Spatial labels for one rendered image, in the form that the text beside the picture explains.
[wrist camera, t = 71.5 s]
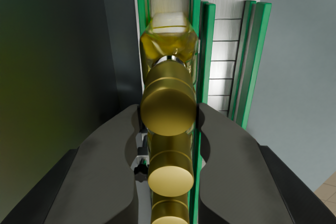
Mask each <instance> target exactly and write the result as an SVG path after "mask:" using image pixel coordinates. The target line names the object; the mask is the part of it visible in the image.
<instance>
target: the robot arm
mask: <svg viewBox="0 0 336 224"><path fill-rule="evenodd" d="M195 128H196V129H198V130H199V131H200V133H201V137H200V155H201V156H202V158H203V159H204V161H205V163H206V164H205V166H204V167H203V168H202V169H201V171H200V174H199V191H198V224H336V216H335V215H334V214H333V213H332V212H331V211H330V210H329V208H328V207H327V206H326V205H325V204H324V203H323V202H322V201H321V200H320V199H319V198H318V197H317V196H316V195H315V194H314V193H313V192H312V191H311V190H310V189H309V188H308V187H307V186H306V185H305V184H304V182H303V181H302V180H301V179H300V178H299V177H298V176H297V175H296V174H295V173H294V172H293V171H292V170H291V169H290V168H289V167H288V166H287V165H286V164H285V163H284V162H283V161H282V160H281V159H280V158H279V157H278V156H277V155H276V154H275V153H274V152H273V151H272V150H271V149H270V148H269V147H268V146H267V145H260V144H259V143H258V142H257V141H256V140H255V139H254V138H253V137H252V136H251V135H250V134H249V133H248V132H247V131H246V130H245V129H243V128H242V127H241V126H239V125H238V124H237V123H235V122H234V121H232V120H231V119H229V118H228V117H226V116H225V115H223V114H221V113H220V112H218V111H217V110H215V109H214V108H212V107H211V106H209V105H208V104H206V103H203V102H200V103H197V104H196V125H195ZM142 129H143V121H142V119H141V114H140V105H139V104H133V105H130V106H129V107H127V108H126V109H124V110H123V111H121V112H120V113H119V114H117V115H116V116H114V117H113V118H111V119H110V120H108V121H107V122H105V123H104V124H103V125H101V126H100V127H99V128H97V129H96V130H95V131H94V132H93V133H92V134H91V135H89V136H88V137H87V138H86V139H85V140H84V141H83V142H82V144H81V145H80V146H79V147H78V148H77V149H69V151H68V152H67V153H66V154H65V155H64V156H63V157H62V158H61V159H60V160H59V161H58V162H57V163H56V164H55V165H54V166H53V167H52V168H51V169H50V170H49V171H48V172H47V173H46V175H45V176H44V177H43V178H42V179H41V180H40V181H39V182H38V183H37V184H36V185H35V186H34V187H33V188H32V189H31V190H30V191H29V192H28V193H27V194H26V195H25V196H24V197H23V198H22V200H21V201H20V202H19V203H18V204H17V205H16V206H15V207H14V208H13V209H12V210H11V211H10V213H9V214H8V215H7V216H6V217H5V218H4V220H3V221H2V222H1V223H0V224H138V220H139V199H138V193H137V187H136V181H135V174H134V171H133V170H132V169H131V165H132V163H133V161H134V160H135V158H136V157H137V155H138V150H137V143H136V136H137V134H138V133H139V131H140V130H142Z"/></svg>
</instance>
